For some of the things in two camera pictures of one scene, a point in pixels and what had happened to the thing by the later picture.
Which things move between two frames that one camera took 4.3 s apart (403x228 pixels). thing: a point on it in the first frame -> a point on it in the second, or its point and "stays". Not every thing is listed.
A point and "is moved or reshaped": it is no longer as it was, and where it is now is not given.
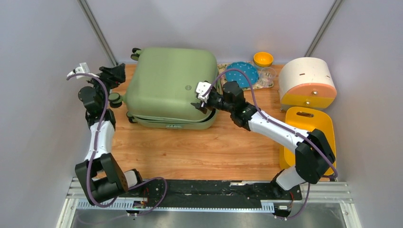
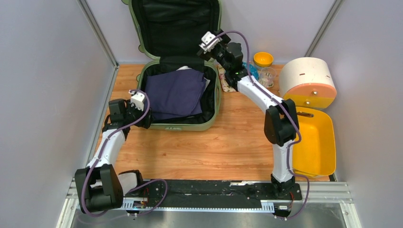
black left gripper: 115,76 -> 129,109
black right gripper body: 216,101 -> 218,53
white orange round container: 306,81 stays
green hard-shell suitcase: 161,85 is moved or reshaped
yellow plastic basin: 308,118 stays
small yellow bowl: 263,59 stays
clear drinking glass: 266,76 stays
